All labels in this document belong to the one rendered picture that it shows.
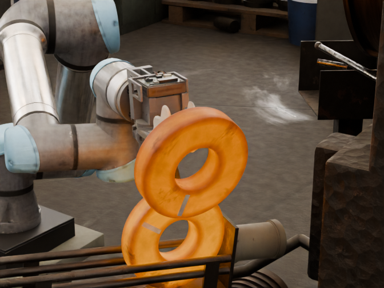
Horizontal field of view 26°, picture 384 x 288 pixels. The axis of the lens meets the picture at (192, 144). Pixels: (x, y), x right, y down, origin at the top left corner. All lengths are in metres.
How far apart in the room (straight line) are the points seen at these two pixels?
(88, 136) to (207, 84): 2.84
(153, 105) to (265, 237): 0.27
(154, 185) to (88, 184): 2.01
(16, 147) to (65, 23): 0.39
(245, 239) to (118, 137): 0.26
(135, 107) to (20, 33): 0.46
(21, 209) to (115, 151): 0.68
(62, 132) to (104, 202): 1.61
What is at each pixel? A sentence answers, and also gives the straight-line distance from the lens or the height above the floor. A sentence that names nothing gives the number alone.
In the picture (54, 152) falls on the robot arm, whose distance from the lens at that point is 1.31.
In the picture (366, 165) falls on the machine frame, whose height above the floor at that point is 0.87.
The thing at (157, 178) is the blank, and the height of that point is 0.85.
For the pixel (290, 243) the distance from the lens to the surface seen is 1.42.
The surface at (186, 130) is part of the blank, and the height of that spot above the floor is 0.91.
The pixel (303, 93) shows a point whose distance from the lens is 2.18.
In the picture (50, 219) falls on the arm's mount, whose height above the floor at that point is 0.35.
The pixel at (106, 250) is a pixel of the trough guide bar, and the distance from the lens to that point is 1.21.
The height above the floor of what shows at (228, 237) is 0.70.
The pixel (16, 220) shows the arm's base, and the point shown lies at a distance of 1.98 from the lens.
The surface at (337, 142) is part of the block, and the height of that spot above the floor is 0.80.
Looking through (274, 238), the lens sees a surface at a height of 0.68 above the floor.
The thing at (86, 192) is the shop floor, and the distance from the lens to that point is 3.01.
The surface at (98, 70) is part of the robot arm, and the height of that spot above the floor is 0.89.
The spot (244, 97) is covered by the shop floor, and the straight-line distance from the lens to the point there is 3.96.
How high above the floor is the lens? 1.28
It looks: 22 degrees down
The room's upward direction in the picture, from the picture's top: straight up
